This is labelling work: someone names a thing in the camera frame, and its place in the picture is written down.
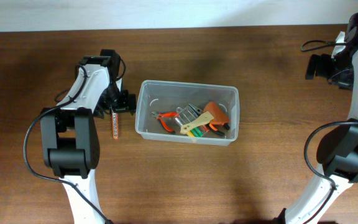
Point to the red small cutting pliers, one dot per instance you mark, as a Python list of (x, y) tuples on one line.
[(160, 118)]

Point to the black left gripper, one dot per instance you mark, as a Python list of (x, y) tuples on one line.
[(128, 104)]

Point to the orange scraper wooden handle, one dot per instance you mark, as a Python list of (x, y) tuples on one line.
[(207, 118)]

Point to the orange black long-nose pliers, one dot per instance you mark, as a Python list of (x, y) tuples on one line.
[(220, 117)]

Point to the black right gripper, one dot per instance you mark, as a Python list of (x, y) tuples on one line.
[(322, 60)]

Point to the clear screwdriver set case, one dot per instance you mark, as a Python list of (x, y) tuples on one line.
[(186, 115)]

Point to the orange socket bit holder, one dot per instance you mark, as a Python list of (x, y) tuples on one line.
[(115, 124)]

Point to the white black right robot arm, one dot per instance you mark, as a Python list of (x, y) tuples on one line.
[(331, 150)]

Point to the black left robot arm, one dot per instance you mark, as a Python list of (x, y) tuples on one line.
[(70, 141)]

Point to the clear plastic container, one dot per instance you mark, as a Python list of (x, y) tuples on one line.
[(164, 96)]

